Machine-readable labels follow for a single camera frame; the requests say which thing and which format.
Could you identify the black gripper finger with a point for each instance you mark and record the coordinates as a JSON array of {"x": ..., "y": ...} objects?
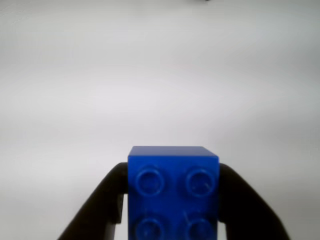
[
  {"x": 100, "y": 207},
  {"x": 245, "y": 212}
]

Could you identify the blue lego brick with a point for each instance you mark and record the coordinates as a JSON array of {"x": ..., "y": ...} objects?
[{"x": 172, "y": 200}]

